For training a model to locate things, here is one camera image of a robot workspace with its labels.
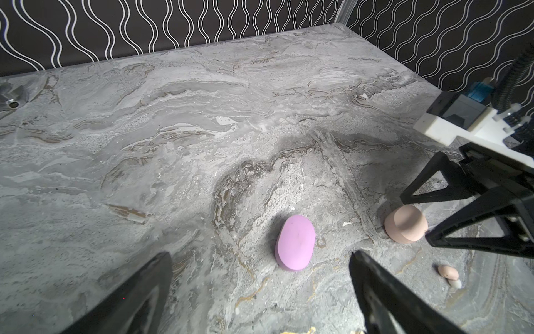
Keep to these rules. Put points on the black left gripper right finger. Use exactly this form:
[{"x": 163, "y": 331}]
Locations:
[{"x": 384, "y": 301}]

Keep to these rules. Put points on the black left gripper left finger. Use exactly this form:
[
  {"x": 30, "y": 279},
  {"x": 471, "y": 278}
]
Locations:
[{"x": 136, "y": 306}]

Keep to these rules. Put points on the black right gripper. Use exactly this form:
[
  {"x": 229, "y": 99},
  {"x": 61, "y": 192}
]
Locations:
[{"x": 507, "y": 175}]

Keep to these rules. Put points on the pink earbud charging case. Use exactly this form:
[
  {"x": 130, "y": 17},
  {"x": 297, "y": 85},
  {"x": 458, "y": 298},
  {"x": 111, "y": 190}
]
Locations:
[{"x": 406, "y": 225}]

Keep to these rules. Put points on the purple earbud charging case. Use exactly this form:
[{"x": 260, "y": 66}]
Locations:
[{"x": 295, "y": 245}]

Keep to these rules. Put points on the adjustable wrench orange handle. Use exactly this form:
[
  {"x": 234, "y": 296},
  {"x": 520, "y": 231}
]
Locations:
[{"x": 12, "y": 96}]

